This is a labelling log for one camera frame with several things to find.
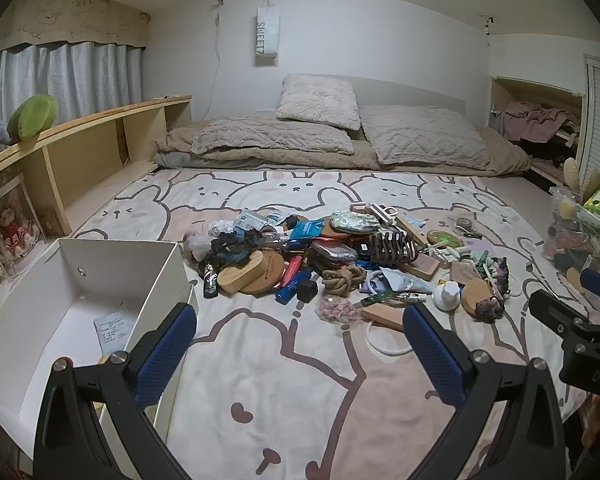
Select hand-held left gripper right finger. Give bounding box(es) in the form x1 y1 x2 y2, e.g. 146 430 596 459
402 303 568 480

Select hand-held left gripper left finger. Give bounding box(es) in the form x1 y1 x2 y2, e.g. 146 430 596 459
32 302 199 480

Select multicoloured braided cord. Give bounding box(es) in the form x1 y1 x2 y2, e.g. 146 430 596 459
472 296 505 324

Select white cardboard box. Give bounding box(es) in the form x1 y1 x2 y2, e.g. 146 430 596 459
0 237 199 478

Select clear storage bin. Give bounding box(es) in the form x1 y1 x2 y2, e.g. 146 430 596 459
542 185 600 316

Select white paper receipt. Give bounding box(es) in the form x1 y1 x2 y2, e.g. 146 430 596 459
94 312 132 357

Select small white bottle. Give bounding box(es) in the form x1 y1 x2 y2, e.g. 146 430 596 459
433 281 464 314

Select purple braided scrunchie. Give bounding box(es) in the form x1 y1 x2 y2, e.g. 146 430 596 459
490 257 511 293

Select round wooden coaster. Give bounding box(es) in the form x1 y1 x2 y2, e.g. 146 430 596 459
461 279 496 319

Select black tube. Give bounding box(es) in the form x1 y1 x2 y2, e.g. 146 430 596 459
203 264 219 300

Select white squeeze tube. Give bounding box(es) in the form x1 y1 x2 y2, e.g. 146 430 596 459
380 267 433 296

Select bag of pink stones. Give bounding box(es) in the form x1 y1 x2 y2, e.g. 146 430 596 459
316 296 361 324

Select crumpled clear plastic bag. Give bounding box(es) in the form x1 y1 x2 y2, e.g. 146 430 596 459
182 232 216 277

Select beige loofah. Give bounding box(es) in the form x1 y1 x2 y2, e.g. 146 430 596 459
562 157 581 189

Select wooden disc green print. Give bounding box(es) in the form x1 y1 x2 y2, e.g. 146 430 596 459
426 230 463 248

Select black blue scrunchie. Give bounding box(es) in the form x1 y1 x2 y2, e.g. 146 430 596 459
210 230 259 267

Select bunny printed blanket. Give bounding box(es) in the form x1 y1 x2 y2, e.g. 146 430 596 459
72 167 596 480

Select tan wooden oval block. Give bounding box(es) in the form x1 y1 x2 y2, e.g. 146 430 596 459
240 249 287 296

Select blue tube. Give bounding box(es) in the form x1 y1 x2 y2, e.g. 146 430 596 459
275 270 313 304

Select black charger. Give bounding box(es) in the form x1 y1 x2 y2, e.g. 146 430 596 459
297 280 322 304

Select clear case red contents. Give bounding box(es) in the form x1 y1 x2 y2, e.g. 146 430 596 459
311 240 358 263

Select red tube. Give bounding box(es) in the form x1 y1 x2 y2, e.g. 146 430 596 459
276 255 303 286

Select shiny green pouch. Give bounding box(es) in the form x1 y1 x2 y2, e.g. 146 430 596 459
329 211 379 234

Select pile of clothes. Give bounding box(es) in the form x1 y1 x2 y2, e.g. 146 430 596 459
495 100 583 171

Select blue packet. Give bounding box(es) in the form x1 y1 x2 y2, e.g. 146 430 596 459
289 219 326 241

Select beige quilted pillow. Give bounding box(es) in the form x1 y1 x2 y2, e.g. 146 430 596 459
191 116 356 157
360 105 491 171

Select beige duvet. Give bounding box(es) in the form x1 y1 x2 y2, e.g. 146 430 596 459
152 121 532 177

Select wooden shelf unit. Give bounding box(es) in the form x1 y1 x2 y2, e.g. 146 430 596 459
0 95 193 281

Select grey headboard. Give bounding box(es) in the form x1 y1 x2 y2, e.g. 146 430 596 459
282 74 468 116

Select green plush toy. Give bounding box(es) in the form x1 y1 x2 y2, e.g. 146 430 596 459
6 94 59 142

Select beige fluffy pillow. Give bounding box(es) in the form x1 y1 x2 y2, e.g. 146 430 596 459
276 74 362 132

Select grey curtain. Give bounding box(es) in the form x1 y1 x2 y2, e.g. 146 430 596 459
0 42 146 126

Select white hanging bag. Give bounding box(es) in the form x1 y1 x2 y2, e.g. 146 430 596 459
254 6 279 67

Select beige printed valance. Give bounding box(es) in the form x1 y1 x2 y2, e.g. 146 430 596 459
0 0 153 58

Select white ring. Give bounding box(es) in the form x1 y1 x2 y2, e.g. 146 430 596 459
365 320 414 357

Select knotted jute rope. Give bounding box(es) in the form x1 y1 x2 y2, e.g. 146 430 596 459
322 265 369 296

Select wooden wall niche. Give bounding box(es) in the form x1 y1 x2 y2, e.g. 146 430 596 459
489 76 586 186

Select white wall cable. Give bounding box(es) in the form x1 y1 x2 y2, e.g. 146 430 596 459
206 0 227 121

